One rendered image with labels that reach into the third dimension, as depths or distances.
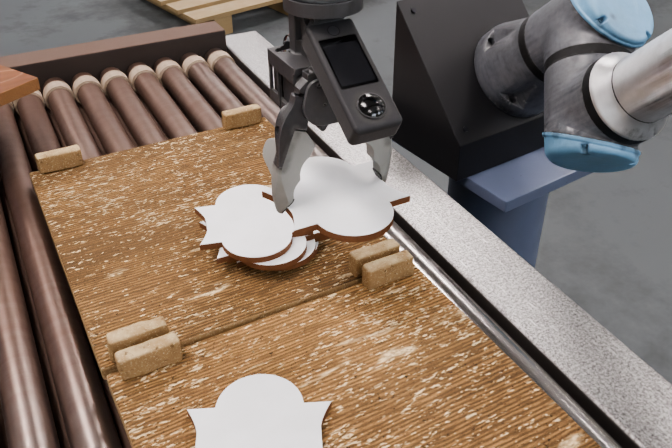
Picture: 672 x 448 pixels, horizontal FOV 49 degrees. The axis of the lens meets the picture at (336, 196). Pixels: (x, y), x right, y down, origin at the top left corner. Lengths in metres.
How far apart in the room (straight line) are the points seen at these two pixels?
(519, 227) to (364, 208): 0.58
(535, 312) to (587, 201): 1.96
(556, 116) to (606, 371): 0.35
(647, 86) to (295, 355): 0.49
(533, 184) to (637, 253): 1.46
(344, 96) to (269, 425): 0.29
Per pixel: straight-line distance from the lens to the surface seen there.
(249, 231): 0.83
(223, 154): 1.05
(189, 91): 1.29
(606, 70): 0.95
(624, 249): 2.58
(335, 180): 0.75
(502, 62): 1.12
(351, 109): 0.60
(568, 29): 1.03
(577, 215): 2.69
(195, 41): 1.45
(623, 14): 1.04
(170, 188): 0.99
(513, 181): 1.14
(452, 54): 1.14
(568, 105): 0.97
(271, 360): 0.73
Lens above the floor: 1.46
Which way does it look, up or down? 33 degrees down
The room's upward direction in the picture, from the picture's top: straight up
